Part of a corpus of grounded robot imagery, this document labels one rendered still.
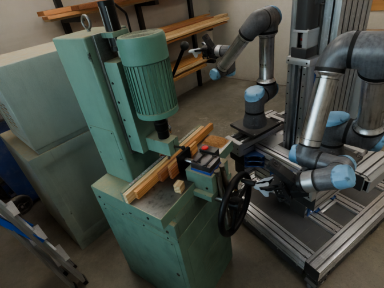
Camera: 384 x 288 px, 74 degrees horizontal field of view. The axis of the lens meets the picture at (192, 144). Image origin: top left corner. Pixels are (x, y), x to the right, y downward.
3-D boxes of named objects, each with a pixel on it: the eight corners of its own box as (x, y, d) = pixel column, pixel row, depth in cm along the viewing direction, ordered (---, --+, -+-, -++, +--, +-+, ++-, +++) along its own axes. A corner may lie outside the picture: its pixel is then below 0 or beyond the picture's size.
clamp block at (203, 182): (213, 195, 107) (211, 179, 102) (187, 185, 114) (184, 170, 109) (229, 174, 116) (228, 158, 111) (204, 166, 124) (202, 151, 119)
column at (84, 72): (134, 186, 130) (81, 38, 91) (106, 174, 142) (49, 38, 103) (162, 161, 144) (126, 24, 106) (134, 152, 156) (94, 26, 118)
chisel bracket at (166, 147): (171, 159, 113) (168, 143, 108) (148, 152, 120) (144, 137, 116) (181, 151, 117) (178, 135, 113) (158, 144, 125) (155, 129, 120)
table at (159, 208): (182, 241, 93) (180, 230, 90) (126, 211, 110) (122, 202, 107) (250, 152, 133) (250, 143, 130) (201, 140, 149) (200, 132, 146)
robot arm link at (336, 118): (322, 130, 127) (326, 106, 120) (352, 138, 119) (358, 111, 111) (312, 142, 120) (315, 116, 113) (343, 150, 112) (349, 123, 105)
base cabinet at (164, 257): (198, 318, 147) (177, 242, 109) (130, 270, 178) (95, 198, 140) (233, 256, 176) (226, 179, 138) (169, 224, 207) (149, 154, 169)
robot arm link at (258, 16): (263, 24, 122) (216, 86, 162) (274, 19, 129) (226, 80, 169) (247, 7, 123) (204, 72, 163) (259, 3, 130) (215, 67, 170)
